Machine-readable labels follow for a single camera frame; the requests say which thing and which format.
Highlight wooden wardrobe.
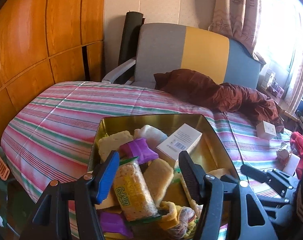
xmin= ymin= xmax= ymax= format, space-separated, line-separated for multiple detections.
xmin=0 ymin=0 xmax=107 ymax=153

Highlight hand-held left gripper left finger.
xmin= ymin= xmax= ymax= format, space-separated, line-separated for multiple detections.
xmin=19 ymin=150 xmax=120 ymax=240

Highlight beige cardboard box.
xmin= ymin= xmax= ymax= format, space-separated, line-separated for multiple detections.
xmin=256 ymin=120 xmax=277 ymax=140

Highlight patterned pink curtain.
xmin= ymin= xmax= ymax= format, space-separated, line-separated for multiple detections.
xmin=289 ymin=17 xmax=303 ymax=114
xmin=208 ymin=0 xmax=267 ymax=63

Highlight grey yellow blue chair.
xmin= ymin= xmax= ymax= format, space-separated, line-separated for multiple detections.
xmin=101 ymin=23 xmax=264 ymax=90

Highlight golden tin box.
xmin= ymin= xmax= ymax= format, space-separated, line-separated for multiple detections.
xmin=88 ymin=114 xmax=240 ymax=240

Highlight yellow cloth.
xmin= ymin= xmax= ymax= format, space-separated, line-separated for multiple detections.
xmin=158 ymin=201 xmax=197 ymax=238

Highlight cluttered wooden desk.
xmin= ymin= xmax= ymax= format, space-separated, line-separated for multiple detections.
xmin=259 ymin=80 xmax=303 ymax=128

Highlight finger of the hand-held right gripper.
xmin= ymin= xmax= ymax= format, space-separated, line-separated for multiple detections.
xmin=240 ymin=164 xmax=270 ymax=184

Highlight red cloth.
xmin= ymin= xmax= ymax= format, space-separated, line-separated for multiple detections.
xmin=290 ymin=131 xmax=303 ymax=170

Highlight white bottle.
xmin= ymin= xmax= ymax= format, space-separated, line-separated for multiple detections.
xmin=284 ymin=153 xmax=301 ymax=177

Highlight white cardboard box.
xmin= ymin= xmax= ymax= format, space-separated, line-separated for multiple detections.
xmin=156 ymin=123 xmax=203 ymax=160

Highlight orange slotted holder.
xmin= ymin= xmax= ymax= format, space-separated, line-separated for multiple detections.
xmin=0 ymin=154 xmax=10 ymax=180

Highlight purple snack packet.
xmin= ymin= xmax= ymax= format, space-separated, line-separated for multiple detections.
xmin=99 ymin=210 xmax=133 ymax=239
xmin=119 ymin=138 xmax=159 ymax=164

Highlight striped blanket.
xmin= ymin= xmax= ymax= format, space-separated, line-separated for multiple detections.
xmin=0 ymin=81 xmax=302 ymax=240

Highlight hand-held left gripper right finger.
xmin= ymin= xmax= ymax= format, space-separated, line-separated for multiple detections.
xmin=178 ymin=150 xmax=279 ymax=240

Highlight brown duvet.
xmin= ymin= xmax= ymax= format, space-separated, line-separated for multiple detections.
xmin=154 ymin=69 xmax=284 ymax=133

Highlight white cloth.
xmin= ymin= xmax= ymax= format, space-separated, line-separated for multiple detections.
xmin=133 ymin=124 xmax=168 ymax=147

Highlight white storage boxes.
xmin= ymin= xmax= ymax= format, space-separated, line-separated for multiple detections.
xmin=260 ymin=68 xmax=277 ymax=90

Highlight small brown packet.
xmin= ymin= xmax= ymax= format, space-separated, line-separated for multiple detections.
xmin=277 ymin=148 xmax=290 ymax=167

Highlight clear cracker packet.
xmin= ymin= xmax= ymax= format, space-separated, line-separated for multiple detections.
xmin=113 ymin=156 xmax=159 ymax=222

